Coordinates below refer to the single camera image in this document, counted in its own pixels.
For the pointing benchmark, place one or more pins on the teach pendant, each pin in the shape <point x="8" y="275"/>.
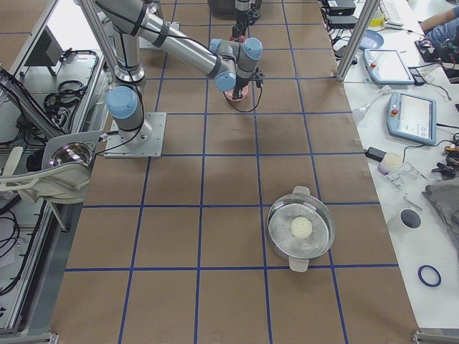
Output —
<point x="385" y="67"/>
<point x="412" y="117"/>

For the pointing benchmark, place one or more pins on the black power adapter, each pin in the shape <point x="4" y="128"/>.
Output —
<point x="375" y="154"/>

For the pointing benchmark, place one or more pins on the teach pendant near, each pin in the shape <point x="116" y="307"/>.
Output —
<point x="412" y="117"/>

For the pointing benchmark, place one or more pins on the aluminium frame post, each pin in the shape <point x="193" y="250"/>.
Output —
<point x="362" y="24"/>

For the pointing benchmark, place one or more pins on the teach pendant far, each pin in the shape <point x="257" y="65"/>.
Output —
<point x="385" y="67"/>

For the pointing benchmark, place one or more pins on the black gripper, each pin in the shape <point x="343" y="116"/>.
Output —
<point x="239" y="82"/>
<point x="240" y="17"/>

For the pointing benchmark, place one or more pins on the pink bowl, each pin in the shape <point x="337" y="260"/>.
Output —
<point x="236" y="95"/>

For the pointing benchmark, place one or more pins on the dark grey rice cooker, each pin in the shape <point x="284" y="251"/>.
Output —
<point x="226" y="9"/>

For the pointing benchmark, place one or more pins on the red apple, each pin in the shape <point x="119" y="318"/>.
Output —
<point x="240" y="38"/>

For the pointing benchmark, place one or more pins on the white steamed bun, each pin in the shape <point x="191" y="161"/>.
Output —
<point x="301" y="227"/>

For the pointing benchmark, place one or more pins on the blue plate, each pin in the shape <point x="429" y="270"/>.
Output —
<point x="371" y="40"/>

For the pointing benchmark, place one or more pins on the purple white cup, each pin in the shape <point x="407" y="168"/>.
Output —
<point x="389" y="162"/>

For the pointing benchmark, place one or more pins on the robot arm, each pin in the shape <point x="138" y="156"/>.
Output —
<point x="231" y="65"/>
<point x="242" y="10"/>

